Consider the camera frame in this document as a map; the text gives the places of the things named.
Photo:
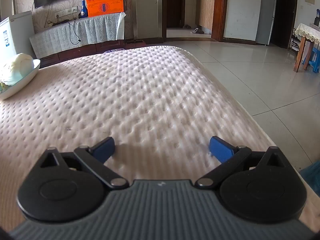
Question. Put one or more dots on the dark wooden door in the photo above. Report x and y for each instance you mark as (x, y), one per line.
(175, 2)

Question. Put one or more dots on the brown wooden door frame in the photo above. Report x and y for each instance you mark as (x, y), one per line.
(221, 7)

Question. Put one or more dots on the blue glass bottle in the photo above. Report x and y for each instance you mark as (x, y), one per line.
(82, 8)

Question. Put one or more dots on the blue plastic stool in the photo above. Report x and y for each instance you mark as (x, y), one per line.
(313, 61)

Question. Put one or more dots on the napa cabbage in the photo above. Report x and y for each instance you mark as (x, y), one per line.
(17, 65)

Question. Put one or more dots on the dark wooden television cabinet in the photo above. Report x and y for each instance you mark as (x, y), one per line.
(82, 51)

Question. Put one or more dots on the cream lace tablecloth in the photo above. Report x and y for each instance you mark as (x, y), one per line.
(307, 32)

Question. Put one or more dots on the pale ceramic plate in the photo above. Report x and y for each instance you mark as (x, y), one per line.
(23, 81)

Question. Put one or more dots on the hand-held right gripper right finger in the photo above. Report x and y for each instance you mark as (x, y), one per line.
(220, 150)

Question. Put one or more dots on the white lace cabinet cover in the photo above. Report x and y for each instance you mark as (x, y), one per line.
(87, 32)

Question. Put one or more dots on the beige wall panel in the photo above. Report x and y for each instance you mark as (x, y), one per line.
(310, 0)

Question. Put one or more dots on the tall grey refrigerator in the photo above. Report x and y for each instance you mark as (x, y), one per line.
(266, 12)

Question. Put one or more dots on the wooden kitchen counter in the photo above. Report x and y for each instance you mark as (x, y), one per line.
(205, 13)

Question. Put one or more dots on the purple basin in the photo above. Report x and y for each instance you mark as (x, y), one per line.
(113, 51)

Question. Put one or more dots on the white wall socket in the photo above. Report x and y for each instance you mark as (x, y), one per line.
(60, 13)
(74, 9)

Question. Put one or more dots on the small white fridge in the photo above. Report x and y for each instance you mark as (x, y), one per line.
(15, 35)

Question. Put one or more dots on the wooden table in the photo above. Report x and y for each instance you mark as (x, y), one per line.
(300, 52)

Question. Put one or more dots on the teal plastic bag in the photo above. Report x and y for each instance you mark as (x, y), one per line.
(311, 177)

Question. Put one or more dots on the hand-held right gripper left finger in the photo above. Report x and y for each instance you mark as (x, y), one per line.
(105, 148)

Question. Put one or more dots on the black power strip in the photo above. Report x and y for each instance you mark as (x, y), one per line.
(61, 22)

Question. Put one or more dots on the grey slipper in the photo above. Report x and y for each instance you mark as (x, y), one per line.
(198, 31)
(186, 26)

